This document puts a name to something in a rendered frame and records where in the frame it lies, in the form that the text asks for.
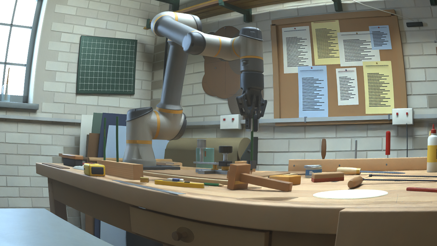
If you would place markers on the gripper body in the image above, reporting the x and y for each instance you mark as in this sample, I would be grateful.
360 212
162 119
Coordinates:
251 75

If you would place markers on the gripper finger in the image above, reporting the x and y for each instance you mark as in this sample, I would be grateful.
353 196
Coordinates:
260 106
243 106

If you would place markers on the long green pencil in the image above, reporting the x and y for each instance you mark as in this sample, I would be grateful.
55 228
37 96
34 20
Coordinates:
252 147

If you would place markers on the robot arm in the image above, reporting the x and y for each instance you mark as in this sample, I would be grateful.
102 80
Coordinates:
170 85

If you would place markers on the teal carriage block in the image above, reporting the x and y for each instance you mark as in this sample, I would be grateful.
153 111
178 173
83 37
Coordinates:
205 156

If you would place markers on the grey metal trammel beam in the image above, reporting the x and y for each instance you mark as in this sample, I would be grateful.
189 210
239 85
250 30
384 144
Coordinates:
208 168

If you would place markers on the blue round tin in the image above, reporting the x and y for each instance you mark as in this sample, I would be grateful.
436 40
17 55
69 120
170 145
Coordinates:
313 171

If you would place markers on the short green pencil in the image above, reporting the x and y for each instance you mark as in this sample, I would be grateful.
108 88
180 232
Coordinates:
213 184

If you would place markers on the wooden trammel base board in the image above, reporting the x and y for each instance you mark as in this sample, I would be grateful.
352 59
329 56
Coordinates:
184 176

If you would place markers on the red-brown sanding block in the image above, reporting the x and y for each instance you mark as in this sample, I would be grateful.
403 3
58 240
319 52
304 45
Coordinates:
327 177

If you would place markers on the small yellow block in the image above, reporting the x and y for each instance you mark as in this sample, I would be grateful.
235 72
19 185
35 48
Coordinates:
144 179

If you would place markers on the white oval disc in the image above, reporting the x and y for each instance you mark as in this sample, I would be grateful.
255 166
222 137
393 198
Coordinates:
350 194

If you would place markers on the wooden tool rack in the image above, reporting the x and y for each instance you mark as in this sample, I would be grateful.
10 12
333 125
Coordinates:
375 164

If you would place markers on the wooden pencil rack block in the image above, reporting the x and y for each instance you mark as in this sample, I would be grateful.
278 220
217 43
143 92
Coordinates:
119 169

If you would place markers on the red pencil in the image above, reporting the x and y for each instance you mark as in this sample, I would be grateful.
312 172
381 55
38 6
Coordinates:
421 189

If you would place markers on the brown hardboard templates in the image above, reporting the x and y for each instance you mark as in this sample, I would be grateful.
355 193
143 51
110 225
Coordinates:
218 78

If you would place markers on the black clamp knob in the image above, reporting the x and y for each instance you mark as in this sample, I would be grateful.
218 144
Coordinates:
225 152

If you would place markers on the brown kraft paper roll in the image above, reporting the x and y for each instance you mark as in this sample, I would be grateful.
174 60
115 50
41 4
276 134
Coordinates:
184 150

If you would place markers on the wooden mallet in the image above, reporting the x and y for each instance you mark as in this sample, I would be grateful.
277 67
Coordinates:
263 181

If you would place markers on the cork notice board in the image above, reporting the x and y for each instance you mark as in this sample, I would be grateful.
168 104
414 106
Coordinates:
341 61

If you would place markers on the blue white pen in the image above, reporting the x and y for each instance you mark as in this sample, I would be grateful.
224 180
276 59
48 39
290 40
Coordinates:
177 180

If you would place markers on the yellow spirit level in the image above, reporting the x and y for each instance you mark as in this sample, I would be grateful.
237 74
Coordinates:
179 184

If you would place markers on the grey metal tool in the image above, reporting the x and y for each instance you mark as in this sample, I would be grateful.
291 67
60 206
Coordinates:
355 150

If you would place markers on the wooden workbench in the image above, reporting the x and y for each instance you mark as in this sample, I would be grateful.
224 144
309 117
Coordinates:
218 212

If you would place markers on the steel ruler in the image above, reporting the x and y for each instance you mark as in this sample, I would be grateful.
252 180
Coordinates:
150 188

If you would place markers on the blue leaning board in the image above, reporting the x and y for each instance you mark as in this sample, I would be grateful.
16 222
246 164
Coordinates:
111 133

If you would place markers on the green cutting mat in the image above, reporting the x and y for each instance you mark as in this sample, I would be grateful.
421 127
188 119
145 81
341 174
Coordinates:
107 65

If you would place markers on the wooden drawer knob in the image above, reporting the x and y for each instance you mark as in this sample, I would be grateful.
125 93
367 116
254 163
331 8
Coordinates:
182 235

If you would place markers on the brown leaning board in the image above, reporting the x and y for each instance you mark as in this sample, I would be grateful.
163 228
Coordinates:
93 145

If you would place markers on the thin dark rod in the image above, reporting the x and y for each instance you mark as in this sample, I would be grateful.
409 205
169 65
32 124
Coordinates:
403 175

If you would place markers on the white leaning board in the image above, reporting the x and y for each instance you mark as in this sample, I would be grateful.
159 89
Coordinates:
85 136

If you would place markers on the yellow tape measure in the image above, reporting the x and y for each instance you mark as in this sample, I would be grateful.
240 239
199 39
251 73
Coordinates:
94 169

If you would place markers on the white glue bottle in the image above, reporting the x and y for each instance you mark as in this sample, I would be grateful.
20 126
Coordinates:
432 150

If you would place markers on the black wooden brush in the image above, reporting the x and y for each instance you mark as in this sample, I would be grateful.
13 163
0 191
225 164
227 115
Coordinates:
71 160

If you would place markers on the window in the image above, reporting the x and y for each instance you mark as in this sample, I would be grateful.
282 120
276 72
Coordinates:
15 48

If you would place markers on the grey table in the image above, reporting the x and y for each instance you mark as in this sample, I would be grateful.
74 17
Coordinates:
41 229

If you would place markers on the glass jar with brushes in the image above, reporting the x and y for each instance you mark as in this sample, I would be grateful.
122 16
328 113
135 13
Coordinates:
5 92

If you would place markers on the white wall socket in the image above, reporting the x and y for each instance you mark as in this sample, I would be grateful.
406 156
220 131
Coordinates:
230 121
402 116

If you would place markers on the wooden wall shelf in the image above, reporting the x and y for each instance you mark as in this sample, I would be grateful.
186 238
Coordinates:
218 7

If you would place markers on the black wall bracket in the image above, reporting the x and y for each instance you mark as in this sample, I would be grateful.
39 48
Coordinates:
414 24

